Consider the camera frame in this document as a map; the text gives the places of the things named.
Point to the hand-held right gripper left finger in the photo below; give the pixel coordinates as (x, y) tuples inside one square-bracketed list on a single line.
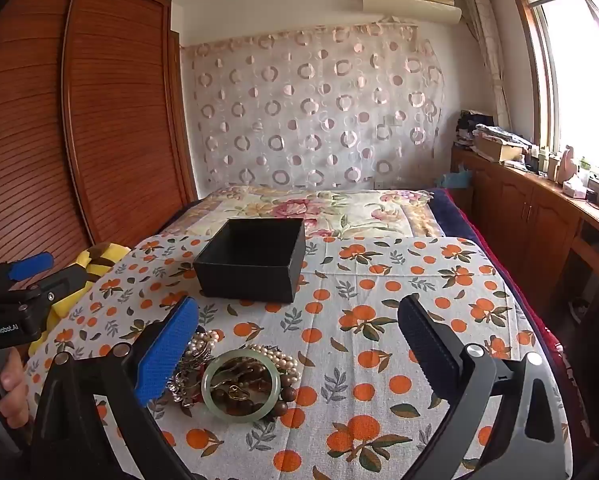
[(167, 352)]

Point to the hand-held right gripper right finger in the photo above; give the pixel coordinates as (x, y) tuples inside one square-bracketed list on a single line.
[(422, 340)]

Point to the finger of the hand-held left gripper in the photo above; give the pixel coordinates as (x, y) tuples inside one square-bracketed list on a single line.
[(29, 265)]

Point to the pale green jade bangle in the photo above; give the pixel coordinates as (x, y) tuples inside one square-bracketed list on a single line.
[(239, 355)]

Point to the black cardboard box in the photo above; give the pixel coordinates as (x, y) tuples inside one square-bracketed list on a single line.
[(259, 270)]

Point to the person's left hand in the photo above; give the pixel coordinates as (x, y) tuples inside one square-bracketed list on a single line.
[(12, 385)]

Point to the yellow cloth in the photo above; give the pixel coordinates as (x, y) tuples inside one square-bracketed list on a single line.
[(89, 262)]

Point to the orange fruit print cloth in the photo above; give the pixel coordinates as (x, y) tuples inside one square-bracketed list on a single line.
[(359, 310)]

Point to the dark blue blanket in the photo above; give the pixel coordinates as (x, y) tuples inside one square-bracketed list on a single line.
[(454, 215)]

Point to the brown wooden wardrobe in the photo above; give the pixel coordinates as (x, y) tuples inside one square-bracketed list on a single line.
[(104, 135)]

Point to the floral blanket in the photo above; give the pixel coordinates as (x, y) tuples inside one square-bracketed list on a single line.
[(329, 210)]

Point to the wooden side cabinet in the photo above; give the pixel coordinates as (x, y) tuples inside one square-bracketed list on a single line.
[(519, 210)]

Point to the blue paper bag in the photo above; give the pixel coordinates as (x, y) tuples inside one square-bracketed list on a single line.
[(454, 179)]

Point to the brown cardboard box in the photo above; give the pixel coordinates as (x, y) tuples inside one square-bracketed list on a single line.
[(497, 149)]

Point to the white tissue box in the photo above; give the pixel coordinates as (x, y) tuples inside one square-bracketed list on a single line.
[(574, 187)]

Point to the pile of clothes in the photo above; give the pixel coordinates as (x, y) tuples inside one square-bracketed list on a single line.
[(472, 122)]

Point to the pink figurine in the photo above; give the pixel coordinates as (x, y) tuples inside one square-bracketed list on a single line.
[(567, 162)]

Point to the circle pattern curtain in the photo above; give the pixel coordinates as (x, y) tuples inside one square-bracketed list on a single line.
[(319, 110)]

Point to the pale window curtain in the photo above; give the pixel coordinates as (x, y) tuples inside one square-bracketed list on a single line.
[(489, 50)]

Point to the window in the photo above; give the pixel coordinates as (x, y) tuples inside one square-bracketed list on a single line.
[(574, 75)]

